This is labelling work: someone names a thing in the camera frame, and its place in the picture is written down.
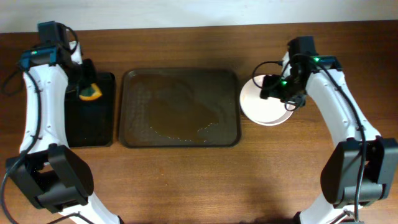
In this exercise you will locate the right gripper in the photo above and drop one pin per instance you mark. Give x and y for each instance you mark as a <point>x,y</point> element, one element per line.
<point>268,86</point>

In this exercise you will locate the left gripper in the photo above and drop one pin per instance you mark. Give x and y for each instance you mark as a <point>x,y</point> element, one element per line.
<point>86,79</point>

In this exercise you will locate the green and yellow sponge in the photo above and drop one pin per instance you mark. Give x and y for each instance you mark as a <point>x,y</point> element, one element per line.
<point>91,93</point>

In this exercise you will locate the white plate top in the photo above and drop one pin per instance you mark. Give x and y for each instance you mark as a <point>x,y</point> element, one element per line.
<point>269,112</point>

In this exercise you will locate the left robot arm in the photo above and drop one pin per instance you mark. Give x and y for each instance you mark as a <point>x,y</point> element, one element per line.
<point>47,170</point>

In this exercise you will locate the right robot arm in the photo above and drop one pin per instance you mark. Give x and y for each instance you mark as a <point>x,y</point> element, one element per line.
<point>361,169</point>

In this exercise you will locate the black plastic tray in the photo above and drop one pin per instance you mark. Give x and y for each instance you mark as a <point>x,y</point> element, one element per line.
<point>91,123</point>

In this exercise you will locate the brown serving tray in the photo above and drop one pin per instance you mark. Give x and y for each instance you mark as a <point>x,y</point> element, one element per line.
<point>179,107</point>

